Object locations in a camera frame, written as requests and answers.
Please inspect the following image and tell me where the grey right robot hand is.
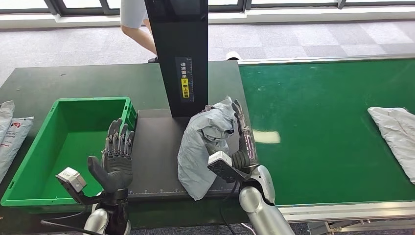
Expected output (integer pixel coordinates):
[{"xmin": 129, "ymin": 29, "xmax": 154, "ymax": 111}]
[{"xmin": 231, "ymin": 98, "xmax": 259, "ymax": 171}]

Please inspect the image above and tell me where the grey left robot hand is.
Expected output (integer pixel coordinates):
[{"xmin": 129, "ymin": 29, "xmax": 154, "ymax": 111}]
[{"xmin": 87, "ymin": 118, "xmax": 136, "ymax": 195}]

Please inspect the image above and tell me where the plain grey parcel bag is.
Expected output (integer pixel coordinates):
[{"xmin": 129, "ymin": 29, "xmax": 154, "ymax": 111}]
[{"xmin": 177, "ymin": 96, "xmax": 238, "ymax": 201}]

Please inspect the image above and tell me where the long grey red-striped parcel bag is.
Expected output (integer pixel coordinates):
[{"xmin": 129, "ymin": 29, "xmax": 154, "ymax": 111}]
[{"xmin": 367, "ymin": 106, "xmax": 415, "ymax": 185}]

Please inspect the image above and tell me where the black inbound scanner machine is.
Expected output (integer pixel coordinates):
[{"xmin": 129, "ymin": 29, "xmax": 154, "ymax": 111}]
[{"xmin": 128, "ymin": 0, "xmax": 248, "ymax": 199}]

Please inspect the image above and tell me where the green conveyor belt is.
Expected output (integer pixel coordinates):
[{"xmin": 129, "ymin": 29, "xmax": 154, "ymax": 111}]
[{"xmin": 239, "ymin": 58, "xmax": 415, "ymax": 206}]

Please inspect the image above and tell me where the white parcel bag with text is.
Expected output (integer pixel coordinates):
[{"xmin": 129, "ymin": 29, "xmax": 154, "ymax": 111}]
[{"xmin": 0, "ymin": 117, "xmax": 34, "ymax": 184}]

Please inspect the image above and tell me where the plain white parcel bag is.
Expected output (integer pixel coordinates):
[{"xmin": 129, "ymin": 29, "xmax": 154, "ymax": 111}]
[{"xmin": 0, "ymin": 100, "xmax": 16, "ymax": 144}]

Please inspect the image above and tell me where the green plastic crate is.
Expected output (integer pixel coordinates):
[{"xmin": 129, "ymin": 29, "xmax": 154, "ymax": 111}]
[{"xmin": 0, "ymin": 96, "xmax": 138, "ymax": 213}]

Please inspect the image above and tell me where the black and yellow ruler sticker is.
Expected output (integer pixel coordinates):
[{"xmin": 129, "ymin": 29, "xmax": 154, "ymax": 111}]
[{"xmin": 175, "ymin": 56, "xmax": 195, "ymax": 103}]

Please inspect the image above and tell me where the person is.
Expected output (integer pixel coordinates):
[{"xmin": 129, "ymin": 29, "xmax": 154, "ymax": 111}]
[{"xmin": 120, "ymin": 0, "xmax": 160, "ymax": 64}]

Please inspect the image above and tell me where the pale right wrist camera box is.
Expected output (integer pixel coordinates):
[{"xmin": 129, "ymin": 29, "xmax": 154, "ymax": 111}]
[{"xmin": 207, "ymin": 150, "xmax": 251, "ymax": 184}]

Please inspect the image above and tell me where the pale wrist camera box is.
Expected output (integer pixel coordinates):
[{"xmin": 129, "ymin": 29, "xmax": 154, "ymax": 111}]
[
  {"xmin": 207, "ymin": 150, "xmax": 251, "ymax": 184},
  {"xmin": 55, "ymin": 167, "xmax": 94, "ymax": 206}
]

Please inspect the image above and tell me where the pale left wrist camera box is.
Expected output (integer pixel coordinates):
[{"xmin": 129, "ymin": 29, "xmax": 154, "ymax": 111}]
[{"xmin": 55, "ymin": 167, "xmax": 94, "ymax": 206}]

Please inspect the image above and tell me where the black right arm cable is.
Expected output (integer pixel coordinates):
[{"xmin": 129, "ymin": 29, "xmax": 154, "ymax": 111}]
[{"xmin": 220, "ymin": 181, "xmax": 241, "ymax": 235}]

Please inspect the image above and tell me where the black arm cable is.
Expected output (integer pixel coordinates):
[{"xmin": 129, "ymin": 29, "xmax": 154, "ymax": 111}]
[
  {"xmin": 220, "ymin": 181, "xmax": 241, "ymax": 235},
  {"xmin": 40, "ymin": 209, "xmax": 105, "ymax": 235}
]

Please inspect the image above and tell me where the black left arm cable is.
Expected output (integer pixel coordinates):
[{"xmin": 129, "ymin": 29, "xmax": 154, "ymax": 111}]
[{"xmin": 40, "ymin": 209, "xmax": 105, "ymax": 235}]

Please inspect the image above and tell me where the thin white cable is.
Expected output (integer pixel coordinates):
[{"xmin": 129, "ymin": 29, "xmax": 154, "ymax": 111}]
[{"xmin": 240, "ymin": 223, "xmax": 257, "ymax": 235}]

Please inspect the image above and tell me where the dark window frame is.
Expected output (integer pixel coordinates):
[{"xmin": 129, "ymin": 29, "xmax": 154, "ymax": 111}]
[{"xmin": 0, "ymin": 0, "xmax": 415, "ymax": 16}]

